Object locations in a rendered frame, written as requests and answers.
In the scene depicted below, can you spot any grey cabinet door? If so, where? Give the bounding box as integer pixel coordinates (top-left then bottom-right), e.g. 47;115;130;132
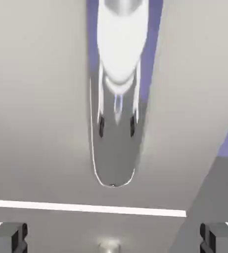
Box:
0;206;186;253
0;0;228;211

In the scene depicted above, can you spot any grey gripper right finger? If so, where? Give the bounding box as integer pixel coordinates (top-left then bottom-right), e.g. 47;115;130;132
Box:
199;221;228;253

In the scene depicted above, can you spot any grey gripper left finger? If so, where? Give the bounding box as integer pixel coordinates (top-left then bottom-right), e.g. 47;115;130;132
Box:
0;221;29;253

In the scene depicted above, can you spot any curved silver metal handle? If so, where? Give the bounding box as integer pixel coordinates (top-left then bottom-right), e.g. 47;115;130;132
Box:
85;0;164;188

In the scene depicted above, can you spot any grey cabinet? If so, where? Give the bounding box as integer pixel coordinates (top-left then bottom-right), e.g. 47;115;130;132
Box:
0;0;228;253

